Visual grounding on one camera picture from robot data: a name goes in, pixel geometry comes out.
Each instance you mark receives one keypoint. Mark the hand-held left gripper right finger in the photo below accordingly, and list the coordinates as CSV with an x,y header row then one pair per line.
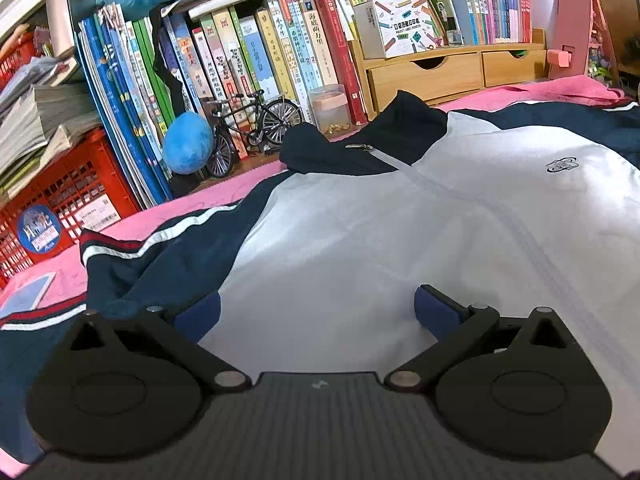
x,y
435,310

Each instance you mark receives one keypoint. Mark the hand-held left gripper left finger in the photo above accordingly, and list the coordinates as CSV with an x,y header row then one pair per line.
x,y
197,317

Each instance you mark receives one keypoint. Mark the navy and white jacket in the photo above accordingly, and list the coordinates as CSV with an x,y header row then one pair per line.
x,y
375,210

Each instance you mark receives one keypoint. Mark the pink rabbit-print blanket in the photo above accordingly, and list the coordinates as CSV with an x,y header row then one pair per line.
x,y
200,197

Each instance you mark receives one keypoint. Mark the blue notebook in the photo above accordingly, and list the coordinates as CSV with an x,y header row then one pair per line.
x,y
25,292

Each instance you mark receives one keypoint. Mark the blue plush ball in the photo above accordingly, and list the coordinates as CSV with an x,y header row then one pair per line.
x,y
187,142

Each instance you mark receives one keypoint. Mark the red plastic crate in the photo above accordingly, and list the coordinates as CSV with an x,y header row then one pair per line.
x,y
65,200

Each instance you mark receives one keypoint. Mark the miniature bicycle model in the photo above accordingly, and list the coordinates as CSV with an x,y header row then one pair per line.
x,y
250,125

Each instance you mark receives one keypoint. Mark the row of thin blue books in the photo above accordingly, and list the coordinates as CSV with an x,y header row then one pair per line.
x,y
115,110

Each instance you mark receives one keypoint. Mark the clear plastic jar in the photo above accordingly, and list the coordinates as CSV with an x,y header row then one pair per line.
x,y
330,110

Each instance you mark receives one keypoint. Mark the wooden desk organizer with drawers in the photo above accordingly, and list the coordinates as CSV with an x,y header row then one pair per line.
x,y
425,80

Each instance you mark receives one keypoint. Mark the stack of papers and workbooks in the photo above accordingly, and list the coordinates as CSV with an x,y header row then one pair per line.
x,y
45,115

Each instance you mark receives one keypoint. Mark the small glass bottle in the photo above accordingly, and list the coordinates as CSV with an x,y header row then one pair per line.
x,y
454,37

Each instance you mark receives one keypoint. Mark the row of colourful children's books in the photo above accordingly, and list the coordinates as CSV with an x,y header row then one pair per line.
x,y
280,50

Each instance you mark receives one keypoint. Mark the white pencil-print box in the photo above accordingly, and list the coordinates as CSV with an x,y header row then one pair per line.
x,y
400,30

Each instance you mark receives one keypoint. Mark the row of pastel-spine books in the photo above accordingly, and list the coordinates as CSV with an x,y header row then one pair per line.
x,y
490,0

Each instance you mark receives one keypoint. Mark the pink miniature house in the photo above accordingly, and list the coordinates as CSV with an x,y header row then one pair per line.
x,y
575,25

